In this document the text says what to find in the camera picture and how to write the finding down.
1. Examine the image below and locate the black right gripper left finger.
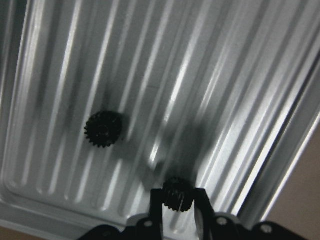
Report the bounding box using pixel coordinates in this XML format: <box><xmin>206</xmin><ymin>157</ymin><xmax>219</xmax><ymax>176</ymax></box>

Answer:
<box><xmin>149</xmin><ymin>188</ymin><xmax>164</xmax><ymax>240</ymax></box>

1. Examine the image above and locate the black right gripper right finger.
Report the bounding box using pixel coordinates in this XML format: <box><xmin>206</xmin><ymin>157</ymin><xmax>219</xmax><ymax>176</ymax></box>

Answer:
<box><xmin>193</xmin><ymin>188</ymin><xmax>215</xmax><ymax>240</ymax></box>

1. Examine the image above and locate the silver ribbed metal tray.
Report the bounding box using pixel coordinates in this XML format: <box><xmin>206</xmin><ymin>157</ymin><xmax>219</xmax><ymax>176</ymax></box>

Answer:
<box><xmin>0</xmin><ymin>0</ymin><xmax>320</xmax><ymax>240</ymax></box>

